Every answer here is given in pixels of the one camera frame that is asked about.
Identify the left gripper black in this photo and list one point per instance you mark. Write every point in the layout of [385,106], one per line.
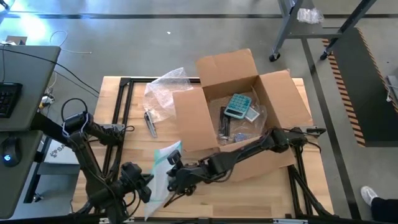
[133,188]

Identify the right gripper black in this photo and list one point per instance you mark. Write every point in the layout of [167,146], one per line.
[186,177]

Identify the clear teal-edged zip pouch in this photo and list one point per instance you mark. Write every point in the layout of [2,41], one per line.
[160,183]

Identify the grey box cutter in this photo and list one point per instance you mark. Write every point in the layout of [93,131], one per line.
[150,124]

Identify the brown cardboard box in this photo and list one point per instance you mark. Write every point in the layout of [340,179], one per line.
[192,118]

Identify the clear bubble wrap sheet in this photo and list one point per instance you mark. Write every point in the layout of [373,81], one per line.
[164,93]

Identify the black stapler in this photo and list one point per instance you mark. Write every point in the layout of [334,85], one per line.
[224,121]

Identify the teal calculator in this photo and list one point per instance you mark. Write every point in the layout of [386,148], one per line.
[237,105]

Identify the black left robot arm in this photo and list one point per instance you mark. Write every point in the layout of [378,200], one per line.
[84,155]

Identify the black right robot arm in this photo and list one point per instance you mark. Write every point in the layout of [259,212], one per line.
[248,149]

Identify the white box with logo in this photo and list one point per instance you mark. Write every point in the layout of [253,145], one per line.
[62,154]

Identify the small blue item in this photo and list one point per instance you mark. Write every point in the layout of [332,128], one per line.
[240,137]

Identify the black diagonal support bar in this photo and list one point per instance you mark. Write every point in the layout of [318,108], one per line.
[49,129]

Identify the white power adapter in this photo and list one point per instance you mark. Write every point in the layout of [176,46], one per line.
[46,100]

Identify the black computer mouse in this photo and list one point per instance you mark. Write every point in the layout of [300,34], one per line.
[9,152]

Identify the black keyboard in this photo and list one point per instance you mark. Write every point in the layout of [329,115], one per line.
[9,99]

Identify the grey desk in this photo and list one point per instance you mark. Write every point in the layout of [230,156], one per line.
[28,68]

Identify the small cardboard piece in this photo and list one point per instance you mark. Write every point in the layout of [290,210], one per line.
[15,40]

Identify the person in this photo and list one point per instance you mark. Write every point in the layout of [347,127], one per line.
[384,208]

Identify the grey metal cart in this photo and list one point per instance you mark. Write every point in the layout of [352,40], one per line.
[306,31]

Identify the black mat orange-striped edge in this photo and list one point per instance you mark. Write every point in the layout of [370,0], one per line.
[360,93]

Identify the crumpled clear plastic bag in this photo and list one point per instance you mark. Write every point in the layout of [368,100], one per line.
[309,15]

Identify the grey box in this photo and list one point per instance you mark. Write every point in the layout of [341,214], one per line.
[393,84]

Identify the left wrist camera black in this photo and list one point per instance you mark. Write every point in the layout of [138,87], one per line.
[132,171]

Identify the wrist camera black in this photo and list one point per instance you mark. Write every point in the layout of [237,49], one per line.
[132,171]
[174,157]

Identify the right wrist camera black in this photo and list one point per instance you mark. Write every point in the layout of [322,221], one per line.
[174,157]

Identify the silver bracket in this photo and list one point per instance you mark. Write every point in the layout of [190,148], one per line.
[290,221]
[102,221]

